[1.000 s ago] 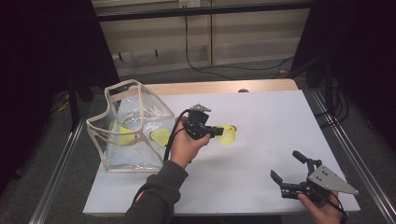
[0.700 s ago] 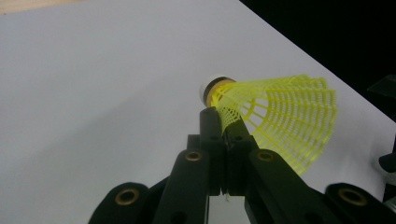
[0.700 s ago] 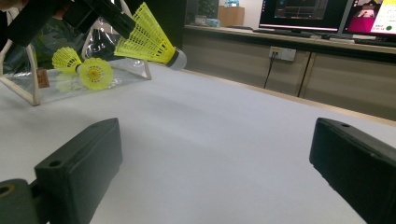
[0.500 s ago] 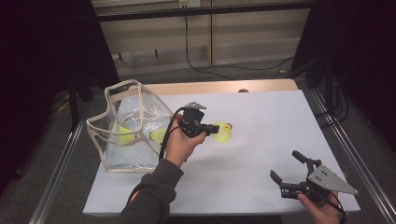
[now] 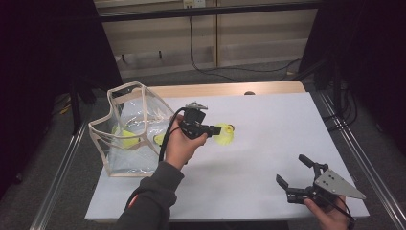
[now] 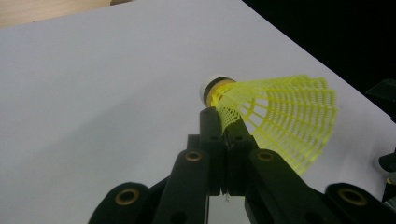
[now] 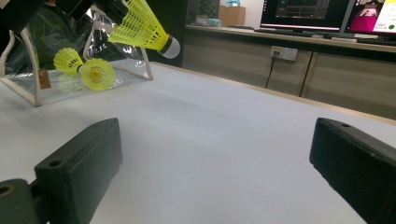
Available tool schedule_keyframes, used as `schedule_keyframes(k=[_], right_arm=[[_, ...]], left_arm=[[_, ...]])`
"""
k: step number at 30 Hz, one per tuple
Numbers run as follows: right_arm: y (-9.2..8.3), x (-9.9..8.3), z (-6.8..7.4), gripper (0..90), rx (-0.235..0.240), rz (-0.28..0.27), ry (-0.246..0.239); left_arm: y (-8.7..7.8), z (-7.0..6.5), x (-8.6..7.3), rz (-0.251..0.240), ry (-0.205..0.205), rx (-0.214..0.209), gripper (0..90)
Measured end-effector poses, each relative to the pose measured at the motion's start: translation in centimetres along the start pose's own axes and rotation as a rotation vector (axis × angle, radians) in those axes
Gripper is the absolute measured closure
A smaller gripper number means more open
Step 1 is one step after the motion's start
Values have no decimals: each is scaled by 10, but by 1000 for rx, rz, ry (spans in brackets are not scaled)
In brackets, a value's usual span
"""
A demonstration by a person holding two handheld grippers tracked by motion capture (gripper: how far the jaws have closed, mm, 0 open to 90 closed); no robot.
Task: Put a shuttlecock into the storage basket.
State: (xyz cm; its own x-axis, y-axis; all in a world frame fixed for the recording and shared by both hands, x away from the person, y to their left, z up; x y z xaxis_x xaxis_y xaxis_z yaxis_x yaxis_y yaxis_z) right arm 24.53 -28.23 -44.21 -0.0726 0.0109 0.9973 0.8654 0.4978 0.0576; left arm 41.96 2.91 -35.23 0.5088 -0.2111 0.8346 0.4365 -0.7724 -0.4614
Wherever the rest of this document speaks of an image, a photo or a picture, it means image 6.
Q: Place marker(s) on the white table mat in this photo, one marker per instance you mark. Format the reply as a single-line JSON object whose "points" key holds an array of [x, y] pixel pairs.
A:
{"points": [[93, 93]]}

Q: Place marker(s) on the yellow plastic shuttlecock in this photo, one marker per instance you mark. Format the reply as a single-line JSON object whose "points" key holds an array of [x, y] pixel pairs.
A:
{"points": [[280, 109]]}

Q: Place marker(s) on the black curtain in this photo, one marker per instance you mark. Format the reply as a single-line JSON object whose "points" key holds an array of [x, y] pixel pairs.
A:
{"points": [[327, 31]]}

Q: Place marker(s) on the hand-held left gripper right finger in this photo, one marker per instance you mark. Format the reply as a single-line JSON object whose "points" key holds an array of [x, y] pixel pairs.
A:
{"points": [[238, 161]]}

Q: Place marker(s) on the wooden table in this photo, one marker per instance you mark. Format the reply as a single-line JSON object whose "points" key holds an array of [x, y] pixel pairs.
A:
{"points": [[46, 11]]}

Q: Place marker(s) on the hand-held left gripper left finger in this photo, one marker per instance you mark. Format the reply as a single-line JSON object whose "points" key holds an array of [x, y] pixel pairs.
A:
{"points": [[214, 149]]}

